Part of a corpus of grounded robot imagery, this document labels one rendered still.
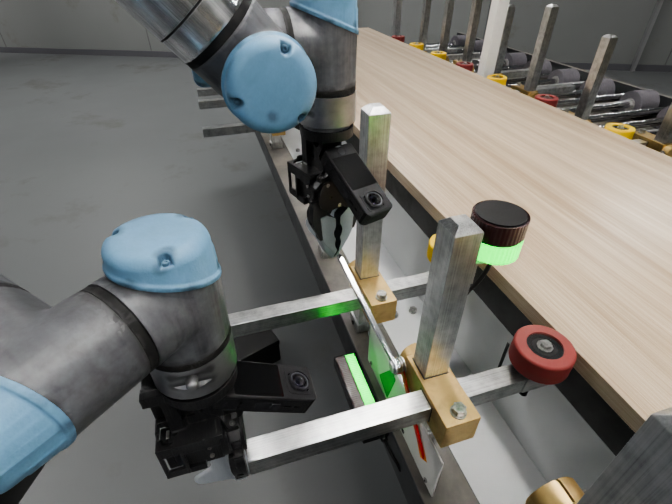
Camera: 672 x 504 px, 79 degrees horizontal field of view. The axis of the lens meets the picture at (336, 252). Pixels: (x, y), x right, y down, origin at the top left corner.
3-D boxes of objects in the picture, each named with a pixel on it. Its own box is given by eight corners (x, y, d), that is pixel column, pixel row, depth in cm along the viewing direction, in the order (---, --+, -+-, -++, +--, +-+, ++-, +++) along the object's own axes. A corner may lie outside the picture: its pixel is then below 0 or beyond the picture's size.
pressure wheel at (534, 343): (517, 423, 58) (541, 374, 51) (485, 378, 64) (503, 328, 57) (563, 408, 60) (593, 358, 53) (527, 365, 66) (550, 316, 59)
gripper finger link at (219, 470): (201, 484, 50) (186, 445, 44) (250, 469, 51) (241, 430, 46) (203, 510, 48) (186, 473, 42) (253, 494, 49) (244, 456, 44)
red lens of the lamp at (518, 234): (488, 250, 42) (493, 233, 41) (458, 220, 47) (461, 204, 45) (536, 240, 44) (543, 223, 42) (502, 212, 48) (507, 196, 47)
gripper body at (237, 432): (170, 418, 47) (141, 350, 40) (245, 399, 49) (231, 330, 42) (169, 485, 41) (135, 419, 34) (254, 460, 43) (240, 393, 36)
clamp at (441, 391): (440, 449, 53) (446, 428, 50) (397, 367, 63) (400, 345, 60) (477, 436, 54) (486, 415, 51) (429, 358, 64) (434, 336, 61)
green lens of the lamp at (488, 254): (483, 269, 44) (487, 253, 42) (454, 238, 48) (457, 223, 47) (530, 259, 45) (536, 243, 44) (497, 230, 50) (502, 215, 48)
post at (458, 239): (406, 463, 70) (456, 231, 41) (398, 444, 72) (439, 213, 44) (424, 457, 71) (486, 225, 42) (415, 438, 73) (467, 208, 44)
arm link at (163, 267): (59, 247, 27) (162, 195, 33) (111, 353, 34) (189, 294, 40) (136, 288, 24) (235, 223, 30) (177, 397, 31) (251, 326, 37)
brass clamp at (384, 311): (366, 326, 73) (368, 306, 70) (343, 279, 84) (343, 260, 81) (398, 319, 75) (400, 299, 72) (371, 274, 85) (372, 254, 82)
